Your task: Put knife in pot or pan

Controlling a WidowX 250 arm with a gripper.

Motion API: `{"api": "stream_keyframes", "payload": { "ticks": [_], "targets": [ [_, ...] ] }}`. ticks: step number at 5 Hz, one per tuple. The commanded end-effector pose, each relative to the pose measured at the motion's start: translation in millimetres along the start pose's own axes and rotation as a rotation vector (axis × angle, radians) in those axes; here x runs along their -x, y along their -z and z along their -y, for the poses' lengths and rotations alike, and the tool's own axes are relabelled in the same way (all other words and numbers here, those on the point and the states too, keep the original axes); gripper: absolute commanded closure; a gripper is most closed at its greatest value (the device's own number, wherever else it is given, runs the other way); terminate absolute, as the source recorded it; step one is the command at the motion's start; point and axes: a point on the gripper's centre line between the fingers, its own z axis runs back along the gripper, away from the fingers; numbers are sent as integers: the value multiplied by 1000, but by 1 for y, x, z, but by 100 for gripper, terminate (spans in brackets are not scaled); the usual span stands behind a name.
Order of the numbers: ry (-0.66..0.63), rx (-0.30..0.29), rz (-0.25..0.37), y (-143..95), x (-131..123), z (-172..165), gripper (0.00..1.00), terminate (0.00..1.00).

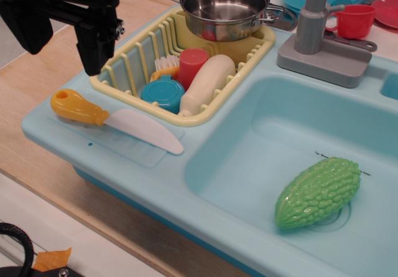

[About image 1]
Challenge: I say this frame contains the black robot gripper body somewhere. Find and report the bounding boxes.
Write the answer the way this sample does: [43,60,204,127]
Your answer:
[46,0,124,42]

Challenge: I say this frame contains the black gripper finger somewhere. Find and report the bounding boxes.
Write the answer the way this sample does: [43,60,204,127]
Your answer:
[76,34,118,75]

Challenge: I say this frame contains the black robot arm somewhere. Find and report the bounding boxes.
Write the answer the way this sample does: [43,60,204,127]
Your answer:
[1,0,124,76]

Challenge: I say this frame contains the stainless steel pot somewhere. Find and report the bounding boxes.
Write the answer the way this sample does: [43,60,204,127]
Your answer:
[171,0,285,42]

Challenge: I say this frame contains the yellow dish drying rack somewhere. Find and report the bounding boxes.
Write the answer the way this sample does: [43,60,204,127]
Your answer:
[90,7,276,127]

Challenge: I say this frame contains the orange white dish brush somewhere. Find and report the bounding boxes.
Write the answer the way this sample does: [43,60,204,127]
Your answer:
[150,55,180,82]

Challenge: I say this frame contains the blue round lid container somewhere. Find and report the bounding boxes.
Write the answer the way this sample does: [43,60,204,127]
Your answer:
[141,75,185,114]

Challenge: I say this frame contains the red toy cup cylinder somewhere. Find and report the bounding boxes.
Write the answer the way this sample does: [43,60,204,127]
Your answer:
[178,48,208,91]

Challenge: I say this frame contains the cream toy bottle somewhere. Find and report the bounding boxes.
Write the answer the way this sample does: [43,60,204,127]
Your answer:
[179,54,236,116]

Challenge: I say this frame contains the light blue toy sink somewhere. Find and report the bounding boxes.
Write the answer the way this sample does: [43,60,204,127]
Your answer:
[22,47,397,276]

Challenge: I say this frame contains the orange tape piece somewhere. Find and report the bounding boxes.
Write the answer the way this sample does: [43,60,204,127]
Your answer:
[32,247,72,272]

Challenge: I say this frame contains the gray toy faucet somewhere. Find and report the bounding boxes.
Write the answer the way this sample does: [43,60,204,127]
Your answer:
[277,0,372,88]

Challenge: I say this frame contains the red toy mug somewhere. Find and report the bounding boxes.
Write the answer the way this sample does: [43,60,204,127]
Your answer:
[325,4,376,39]

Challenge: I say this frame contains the green toy bitter gourd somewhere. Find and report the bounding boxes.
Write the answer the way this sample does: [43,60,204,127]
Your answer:
[274,157,361,229]

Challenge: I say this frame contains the red toy plate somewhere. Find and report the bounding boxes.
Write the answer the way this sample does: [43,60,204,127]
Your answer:
[371,0,398,29]

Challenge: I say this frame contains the toy knife orange handle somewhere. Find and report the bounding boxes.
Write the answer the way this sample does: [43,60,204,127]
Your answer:
[50,89,184,155]

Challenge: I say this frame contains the black cable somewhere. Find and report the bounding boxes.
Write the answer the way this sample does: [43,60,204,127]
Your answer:
[0,222,34,277]

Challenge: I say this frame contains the gray toy utensil handle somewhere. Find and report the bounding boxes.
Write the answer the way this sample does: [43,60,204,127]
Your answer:
[323,31,378,52]

